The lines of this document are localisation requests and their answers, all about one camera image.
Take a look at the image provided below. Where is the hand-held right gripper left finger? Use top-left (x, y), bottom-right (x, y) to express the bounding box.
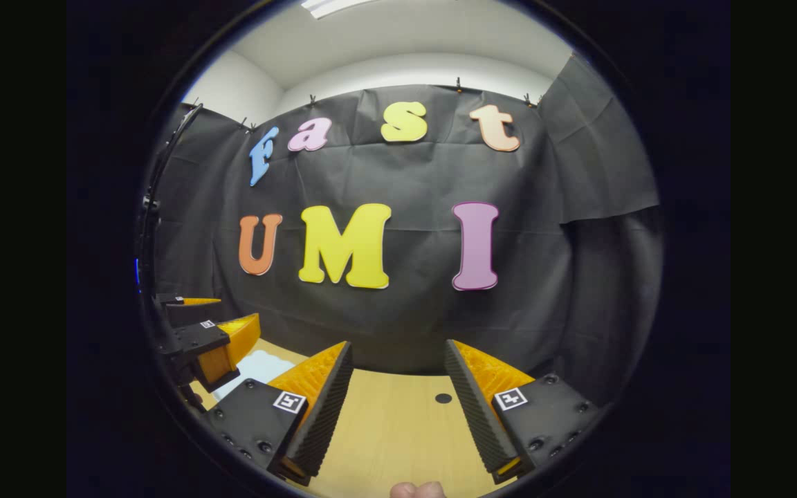
top-left (205, 340), bottom-right (355, 486)

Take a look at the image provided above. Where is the black cable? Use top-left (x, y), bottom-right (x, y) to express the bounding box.
top-left (137, 102), bottom-right (204, 291)

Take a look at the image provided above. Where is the ceiling light panel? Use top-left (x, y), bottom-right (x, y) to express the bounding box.
top-left (300, 0), bottom-right (378, 19)

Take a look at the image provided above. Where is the pale blue small suitcase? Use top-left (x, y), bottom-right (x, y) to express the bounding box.
top-left (213, 349), bottom-right (297, 402)

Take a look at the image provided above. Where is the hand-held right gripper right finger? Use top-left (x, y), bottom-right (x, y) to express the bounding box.
top-left (443, 339), bottom-right (603, 485)

